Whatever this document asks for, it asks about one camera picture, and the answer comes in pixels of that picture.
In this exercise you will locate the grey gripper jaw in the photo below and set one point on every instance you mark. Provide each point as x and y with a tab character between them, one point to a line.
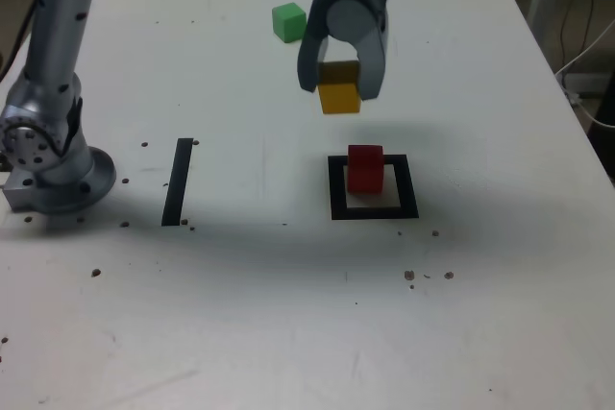
310	55
372	55

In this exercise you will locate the green cube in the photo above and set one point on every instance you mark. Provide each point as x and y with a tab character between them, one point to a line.
288	23

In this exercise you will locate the yellow cube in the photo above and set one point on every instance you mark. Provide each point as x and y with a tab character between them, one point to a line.
338	99

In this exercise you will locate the red cube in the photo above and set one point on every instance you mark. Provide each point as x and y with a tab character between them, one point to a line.
365	175

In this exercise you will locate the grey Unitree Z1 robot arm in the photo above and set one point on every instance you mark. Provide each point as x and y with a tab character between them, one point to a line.
53	45

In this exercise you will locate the black tape square outline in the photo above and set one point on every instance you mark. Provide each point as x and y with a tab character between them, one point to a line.
336	203

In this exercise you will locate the black tape strip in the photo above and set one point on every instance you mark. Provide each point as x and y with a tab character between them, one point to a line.
175	189

